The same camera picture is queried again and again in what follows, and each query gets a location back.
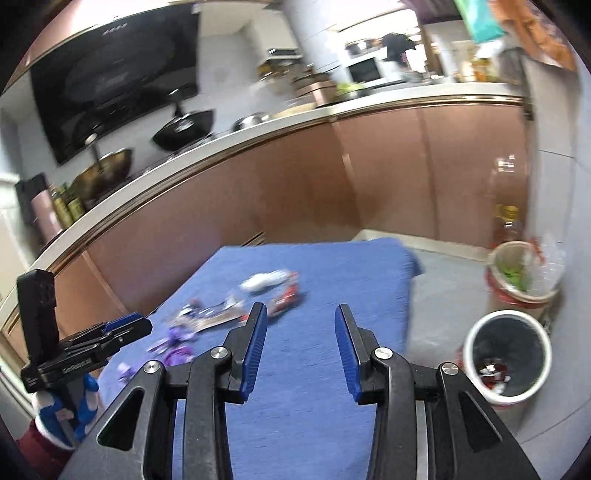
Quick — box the person's left forearm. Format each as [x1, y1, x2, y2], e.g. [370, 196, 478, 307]
[16, 413, 77, 468]

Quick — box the brass wok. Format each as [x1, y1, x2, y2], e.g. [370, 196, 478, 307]
[70, 134, 136, 204]

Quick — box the person's left hand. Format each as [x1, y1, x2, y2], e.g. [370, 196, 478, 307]
[36, 373, 103, 449]

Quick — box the black range hood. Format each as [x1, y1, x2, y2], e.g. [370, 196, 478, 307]
[29, 4, 200, 165]

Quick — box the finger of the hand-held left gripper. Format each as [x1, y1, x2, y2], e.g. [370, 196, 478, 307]
[59, 312, 153, 357]

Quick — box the pink box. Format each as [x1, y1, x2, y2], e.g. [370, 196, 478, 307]
[312, 82, 339, 108]

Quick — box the white bin with black liner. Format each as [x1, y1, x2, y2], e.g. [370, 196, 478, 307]
[462, 309, 553, 407]

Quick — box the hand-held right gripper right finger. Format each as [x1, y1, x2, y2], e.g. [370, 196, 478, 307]
[335, 304, 542, 480]

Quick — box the crumpled wrapper heap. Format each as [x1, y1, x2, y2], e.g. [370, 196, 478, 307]
[477, 361, 512, 389]

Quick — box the teal hanging cloth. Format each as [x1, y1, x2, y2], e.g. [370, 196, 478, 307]
[453, 0, 505, 43]

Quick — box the blue terry towel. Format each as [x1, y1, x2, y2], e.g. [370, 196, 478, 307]
[99, 237, 423, 480]

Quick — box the white wrapper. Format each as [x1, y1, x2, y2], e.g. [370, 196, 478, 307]
[239, 271, 291, 295]

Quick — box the silver flat wrapper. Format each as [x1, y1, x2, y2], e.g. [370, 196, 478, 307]
[173, 295, 247, 333]

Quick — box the black wok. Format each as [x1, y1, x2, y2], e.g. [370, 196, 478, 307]
[151, 90, 218, 152]

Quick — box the steel pot lid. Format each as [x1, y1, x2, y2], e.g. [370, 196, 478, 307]
[232, 112, 271, 133]

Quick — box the red clear plastic wrapper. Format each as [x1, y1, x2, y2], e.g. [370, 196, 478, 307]
[267, 272, 304, 318]

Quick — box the pink canister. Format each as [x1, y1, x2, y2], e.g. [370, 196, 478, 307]
[29, 189, 64, 243]

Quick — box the red bin with clear bag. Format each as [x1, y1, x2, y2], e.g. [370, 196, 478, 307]
[484, 239, 565, 315]

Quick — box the brown kitchen cabinet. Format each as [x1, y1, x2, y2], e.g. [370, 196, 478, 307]
[0, 98, 533, 370]

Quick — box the white microwave oven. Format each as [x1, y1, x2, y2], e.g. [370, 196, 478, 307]
[345, 54, 386, 85]

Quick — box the yellow oil bottle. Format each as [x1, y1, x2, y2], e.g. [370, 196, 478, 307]
[493, 205, 526, 246]

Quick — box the row of dark bottles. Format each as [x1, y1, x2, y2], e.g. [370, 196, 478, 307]
[47, 182, 88, 229]

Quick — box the purple crumpled wrapper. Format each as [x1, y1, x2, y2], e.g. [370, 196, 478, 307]
[148, 323, 198, 366]

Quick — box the orange patterned hanging cloth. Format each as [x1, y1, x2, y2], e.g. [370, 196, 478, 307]
[502, 0, 579, 72]

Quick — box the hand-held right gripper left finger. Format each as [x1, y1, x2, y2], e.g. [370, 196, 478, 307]
[58, 302, 269, 480]

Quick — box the white kitchen countertop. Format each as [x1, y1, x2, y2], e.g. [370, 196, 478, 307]
[0, 80, 532, 315]

